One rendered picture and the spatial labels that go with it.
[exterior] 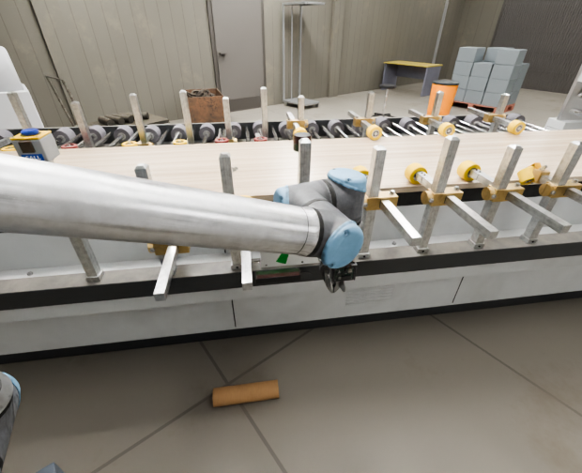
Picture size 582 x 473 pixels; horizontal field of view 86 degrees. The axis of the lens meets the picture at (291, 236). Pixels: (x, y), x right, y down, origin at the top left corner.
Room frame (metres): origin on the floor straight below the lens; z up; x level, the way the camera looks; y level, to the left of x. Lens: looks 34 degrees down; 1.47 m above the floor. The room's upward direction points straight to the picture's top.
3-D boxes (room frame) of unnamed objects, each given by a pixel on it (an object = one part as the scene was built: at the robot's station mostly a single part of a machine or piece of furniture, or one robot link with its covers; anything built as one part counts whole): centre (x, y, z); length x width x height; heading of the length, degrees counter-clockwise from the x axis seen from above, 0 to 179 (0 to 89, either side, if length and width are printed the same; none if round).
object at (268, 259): (0.94, -0.02, 0.75); 0.26 x 0.01 x 0.10; 99
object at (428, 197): (1.05, -0.56, 0.94); 0.13 x 0.06 x 0.05; 99
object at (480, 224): (1.04, -0.58, 0.95); 0.50 x 0.04 x 0.04; 9
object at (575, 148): (1.12, -1.03, 0.89); 0.03 x 0.03 x 0.48; 9
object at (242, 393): (0.80, 0.20, 0.04); 0.30 x 0.08 x 0.08; 99
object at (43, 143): (0.86, 0.71, 1.18); 0.07 x 0.07 x 0.08; 9
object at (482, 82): (7.29, -4.08, 0.56); 1.14 x 0.80 x 1.13; 40
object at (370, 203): (1.01, -0.31, 0.94); 0.13 x 0.06 x 0.05; 99
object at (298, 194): (0.61, -0.03, 1.14); 0.12 x 0.12 x 0.09; 25
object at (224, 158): (0.93, 0.21, 0.91); 0.03 x 0.03 x 0.48; 9
